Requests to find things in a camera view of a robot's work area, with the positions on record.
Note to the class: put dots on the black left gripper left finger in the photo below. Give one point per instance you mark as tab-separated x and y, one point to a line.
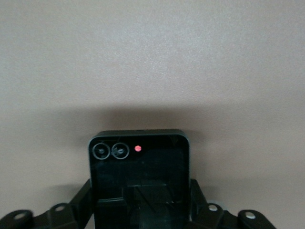
78	207

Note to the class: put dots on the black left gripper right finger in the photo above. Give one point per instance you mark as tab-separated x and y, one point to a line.
200	210

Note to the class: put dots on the black flip phone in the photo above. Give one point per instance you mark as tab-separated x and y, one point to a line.
143	167

